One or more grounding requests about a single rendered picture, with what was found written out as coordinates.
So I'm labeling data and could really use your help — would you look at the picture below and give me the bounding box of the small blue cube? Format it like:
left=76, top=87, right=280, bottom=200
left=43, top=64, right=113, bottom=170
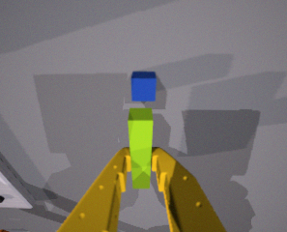
left=131, top=72, right=157, bottom=102

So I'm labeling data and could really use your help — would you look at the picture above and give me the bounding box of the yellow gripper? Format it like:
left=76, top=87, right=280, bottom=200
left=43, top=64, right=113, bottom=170
left=57, top=147, right=226, bottom=232

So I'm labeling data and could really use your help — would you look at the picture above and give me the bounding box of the lime green rod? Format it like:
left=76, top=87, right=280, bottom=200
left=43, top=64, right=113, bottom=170
left=128, top=108, right=153, bottom=189

